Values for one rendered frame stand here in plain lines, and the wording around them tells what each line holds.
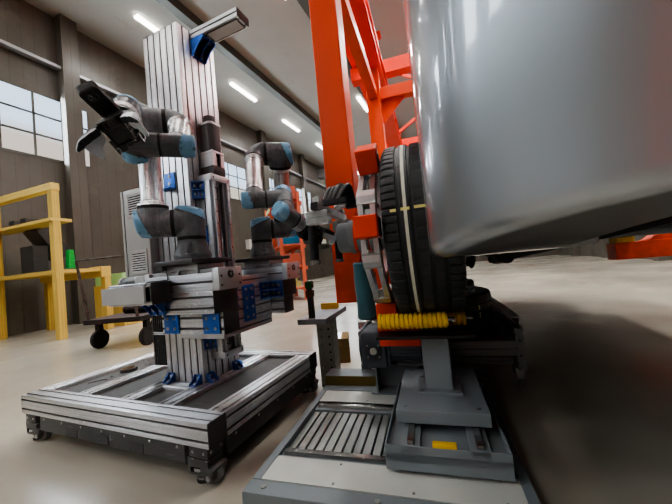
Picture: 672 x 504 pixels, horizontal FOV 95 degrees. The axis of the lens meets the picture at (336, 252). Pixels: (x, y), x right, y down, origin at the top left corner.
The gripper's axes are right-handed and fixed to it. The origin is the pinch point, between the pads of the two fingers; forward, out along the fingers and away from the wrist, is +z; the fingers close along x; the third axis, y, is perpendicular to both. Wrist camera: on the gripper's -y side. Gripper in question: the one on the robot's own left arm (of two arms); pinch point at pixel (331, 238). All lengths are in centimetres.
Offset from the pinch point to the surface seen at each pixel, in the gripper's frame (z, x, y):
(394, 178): -31, 51, -7
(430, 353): 17, 52, 41
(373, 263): -21, 44, 19
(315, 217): -30.5, 19.5, 5.0
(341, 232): -14.9, 19.7, 4.0
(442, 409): 12, 62, 58
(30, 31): -211, -772, -364
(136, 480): -33, -30, 115
